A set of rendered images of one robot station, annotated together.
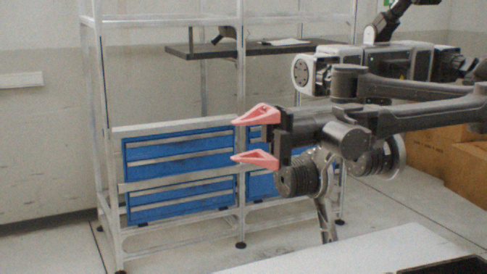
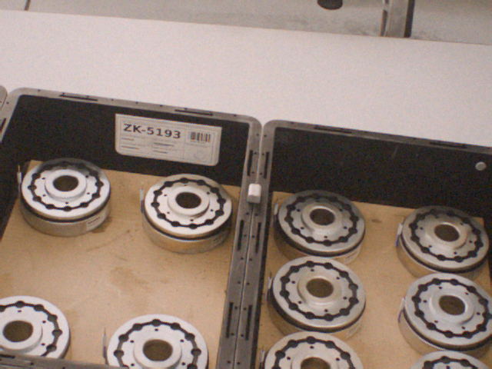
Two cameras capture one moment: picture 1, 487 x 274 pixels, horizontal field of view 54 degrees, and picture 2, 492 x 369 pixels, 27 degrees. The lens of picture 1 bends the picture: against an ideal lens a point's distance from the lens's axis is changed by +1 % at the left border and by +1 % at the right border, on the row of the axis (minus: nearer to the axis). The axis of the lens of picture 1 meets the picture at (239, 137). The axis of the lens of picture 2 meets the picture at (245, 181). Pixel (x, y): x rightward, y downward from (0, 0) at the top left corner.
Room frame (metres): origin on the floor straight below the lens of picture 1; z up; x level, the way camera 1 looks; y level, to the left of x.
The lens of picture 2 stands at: (0.29, -0.75, 1.68)
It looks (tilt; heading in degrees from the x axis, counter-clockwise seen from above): 42 degrees down; 20
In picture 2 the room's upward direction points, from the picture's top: 7 degrees clockwise
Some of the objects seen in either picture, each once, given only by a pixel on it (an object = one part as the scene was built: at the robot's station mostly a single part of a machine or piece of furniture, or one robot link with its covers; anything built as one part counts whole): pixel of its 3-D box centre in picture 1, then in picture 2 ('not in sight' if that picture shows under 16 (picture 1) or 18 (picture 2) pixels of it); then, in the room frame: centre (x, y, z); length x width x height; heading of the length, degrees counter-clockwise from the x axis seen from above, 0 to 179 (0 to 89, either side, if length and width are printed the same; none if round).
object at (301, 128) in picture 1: (291, 133); not in sight; (0.82, -0.09, 1.45); 0.07 x 0.07 x 0.10; 26
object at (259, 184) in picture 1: (293, 156); not in sight; (3.10, -0.37, 0.60); 0.72 x 0.03 x 0.56; 115
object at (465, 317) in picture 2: not in sight; (452, 306); (1.08, -0.72, 0.86); 0.05 x 0.05 x 0.01
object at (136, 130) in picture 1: (238, 118); not in sight; (2.96, 0.00, 0.91); 1.70 x 0.10 x 0.05; 115
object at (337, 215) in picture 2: not in sight; (321, 217); (1.13, -0.54, 0.86); 0.05 x 0.05 x 0.01
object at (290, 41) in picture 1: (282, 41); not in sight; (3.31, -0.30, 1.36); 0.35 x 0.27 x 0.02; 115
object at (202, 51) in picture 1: (260, 48); not in sight; (3.24, -0.14, 1.32); 1.20 x 0.45 x 0.06; 115
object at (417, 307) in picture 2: not in sight; (450, 309); (1.08, -0.72, 0.86); 0.10 x 0.10 x 0.01
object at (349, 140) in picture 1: (347, 135); not in sight; (0.82, -0.20, 1.45); 0.12 x 0.11 x 0.09; 116
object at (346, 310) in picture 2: not in sight; (318, 291); (1.03, -0.58, 0.86); 0.10 x 0.10 x 0.01
